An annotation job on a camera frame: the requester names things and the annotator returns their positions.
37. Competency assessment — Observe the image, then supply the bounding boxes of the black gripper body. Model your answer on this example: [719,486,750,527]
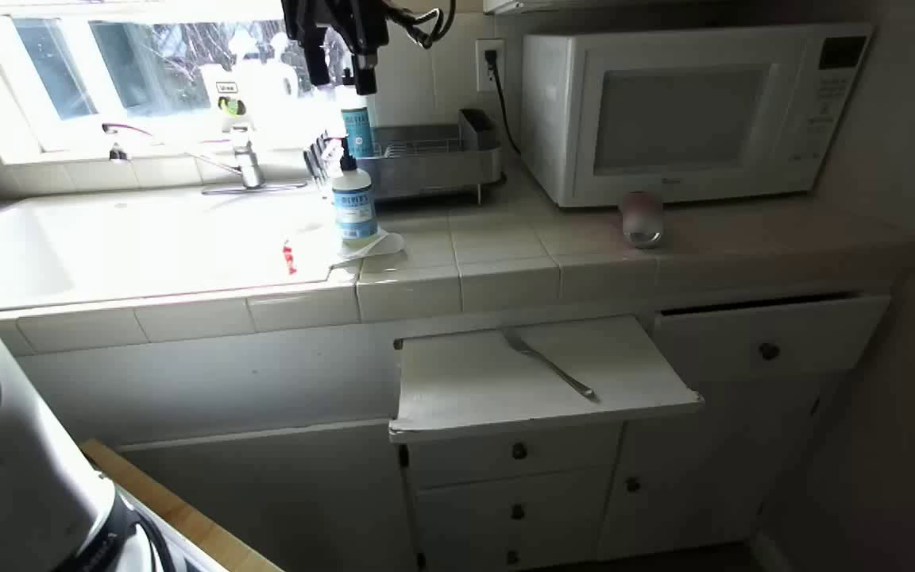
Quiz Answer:
[277,0,395,100]

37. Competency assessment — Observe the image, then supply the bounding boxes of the red soda can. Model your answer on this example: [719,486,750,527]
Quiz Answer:
[618,190,665,249]

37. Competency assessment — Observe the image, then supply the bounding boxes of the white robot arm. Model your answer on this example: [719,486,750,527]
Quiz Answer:
[0,213,390,572]

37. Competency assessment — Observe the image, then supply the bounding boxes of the tall blue white bottle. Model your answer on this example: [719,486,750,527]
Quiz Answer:
[336,76,374,159]

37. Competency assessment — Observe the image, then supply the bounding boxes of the metal dish rack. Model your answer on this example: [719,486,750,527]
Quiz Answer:
[302,105,508,207]

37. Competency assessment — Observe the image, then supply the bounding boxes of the white carton on windowsill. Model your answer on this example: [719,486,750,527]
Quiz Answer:
[199,63,247,134]

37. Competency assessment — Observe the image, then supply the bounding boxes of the chrome sink faucet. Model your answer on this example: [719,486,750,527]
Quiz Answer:
[99,122,265,190]

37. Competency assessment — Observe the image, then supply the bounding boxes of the blue soap pump bottle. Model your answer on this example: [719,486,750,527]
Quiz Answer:
[330,139,377,245]

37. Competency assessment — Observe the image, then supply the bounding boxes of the white cloth under bottle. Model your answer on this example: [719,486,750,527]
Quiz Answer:
[326,229,402,268]

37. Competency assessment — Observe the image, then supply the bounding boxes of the white microwave oven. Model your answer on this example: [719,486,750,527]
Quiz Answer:
[522,21,874,211]

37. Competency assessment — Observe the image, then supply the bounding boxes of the silver fork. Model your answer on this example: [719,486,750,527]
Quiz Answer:
[502,332,601,403]

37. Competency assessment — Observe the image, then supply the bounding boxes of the white pull-out board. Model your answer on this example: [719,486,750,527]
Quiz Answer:
[390,319,705,441]

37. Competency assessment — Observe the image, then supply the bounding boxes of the white cabinet drawers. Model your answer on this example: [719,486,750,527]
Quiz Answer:
[402,378,820,572]

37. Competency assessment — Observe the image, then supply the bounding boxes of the wooden board edge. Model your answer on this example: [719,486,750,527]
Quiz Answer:
[82,438,282,572]

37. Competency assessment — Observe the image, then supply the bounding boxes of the white drawer with knob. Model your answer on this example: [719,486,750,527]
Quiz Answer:
[651,297,891,383]

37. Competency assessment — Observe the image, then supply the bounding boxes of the black microwave power cord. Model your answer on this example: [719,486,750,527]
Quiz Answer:
[483,47,523,159]

